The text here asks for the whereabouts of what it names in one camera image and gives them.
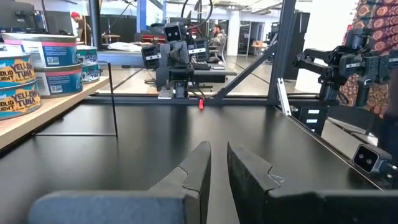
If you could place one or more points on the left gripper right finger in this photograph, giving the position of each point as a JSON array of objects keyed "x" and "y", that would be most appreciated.
[{"x": 311, "y": 208}]

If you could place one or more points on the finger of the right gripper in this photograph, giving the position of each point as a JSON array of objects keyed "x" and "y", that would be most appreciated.
[
  {"x": 184, "y": 53},
  {"x": 174, "y": 54}
]

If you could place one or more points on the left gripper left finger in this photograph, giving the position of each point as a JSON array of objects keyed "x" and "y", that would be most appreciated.
[{"x": 124, "y": 208}]

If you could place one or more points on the silver lid can teal label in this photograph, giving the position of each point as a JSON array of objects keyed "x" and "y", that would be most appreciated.
[
  {"x": 88, "y": 57},
  {"x": 91, "y": 74}
]

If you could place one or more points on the gold lid can white label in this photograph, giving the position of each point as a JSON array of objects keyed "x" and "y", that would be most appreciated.
[
  {"x": 59, "y": 54},
  {"x": 62, "y": 82}
]

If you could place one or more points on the silver lid seafood can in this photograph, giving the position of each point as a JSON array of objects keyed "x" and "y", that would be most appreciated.
[{"x": 15, "y": 71}]

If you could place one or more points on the silver lid can light-blue label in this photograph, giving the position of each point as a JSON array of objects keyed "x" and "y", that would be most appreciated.
[{"x": 18, "y": 101}]

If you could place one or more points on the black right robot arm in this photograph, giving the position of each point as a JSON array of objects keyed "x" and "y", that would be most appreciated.
[{"x": 174, "y": 77}]

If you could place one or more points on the black keyboard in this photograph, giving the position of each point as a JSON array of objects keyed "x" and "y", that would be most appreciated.
[{"x": 200, "y": 66}]

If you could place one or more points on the clear plastic bag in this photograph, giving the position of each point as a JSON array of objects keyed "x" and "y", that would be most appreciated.
[{"x": 124, "y": 46}]

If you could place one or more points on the dark phone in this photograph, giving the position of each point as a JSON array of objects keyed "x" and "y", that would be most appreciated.
[{"x": 217, "y": 66}]

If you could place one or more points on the grey desk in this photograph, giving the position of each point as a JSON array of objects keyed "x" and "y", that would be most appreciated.
[{"x": 214, "y": 74}]

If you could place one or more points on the person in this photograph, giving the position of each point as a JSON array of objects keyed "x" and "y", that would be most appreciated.
[
  {"x": 80, "y": 26},
  {"x": 391, "y": 130},
  {"x": 219, "y": 39}
]

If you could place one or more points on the black table mat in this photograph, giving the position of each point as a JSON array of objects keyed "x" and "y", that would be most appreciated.
[{"x": 217, "y": 124}]

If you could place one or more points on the black labelled drawer unit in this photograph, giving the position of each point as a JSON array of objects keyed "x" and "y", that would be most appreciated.
[{"x": 312, "y": 119}]

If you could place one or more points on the dark computer monitor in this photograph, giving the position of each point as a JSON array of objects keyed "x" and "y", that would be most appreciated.
[
  {"x": 59, "y": 22},
  {"x": 17, "y": 15}
]

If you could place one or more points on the white flat bar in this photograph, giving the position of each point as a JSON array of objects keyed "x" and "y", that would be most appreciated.
[{"x": 283, "y": 96}]

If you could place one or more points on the tall black cabinet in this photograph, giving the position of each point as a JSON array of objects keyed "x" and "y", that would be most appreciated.
[{"x": 298, "y": 43}]

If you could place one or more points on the red log-print panel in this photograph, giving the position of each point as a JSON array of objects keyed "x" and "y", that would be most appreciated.
[{"x": 382, "y": 18}]

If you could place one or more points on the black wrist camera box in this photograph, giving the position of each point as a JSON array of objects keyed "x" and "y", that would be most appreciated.
[{"x": 172, "y": 32}]

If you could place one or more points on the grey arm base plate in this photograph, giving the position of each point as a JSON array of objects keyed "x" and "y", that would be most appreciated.
[{"x": 164, "y": 94}]

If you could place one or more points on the blue vertical post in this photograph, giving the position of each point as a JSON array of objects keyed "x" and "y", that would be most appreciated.
[{"x": 141, "y": 15}]

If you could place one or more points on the black aluminium table frame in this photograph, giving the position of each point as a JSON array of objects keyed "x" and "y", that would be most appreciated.
[{"x": 248, "y": 101}]

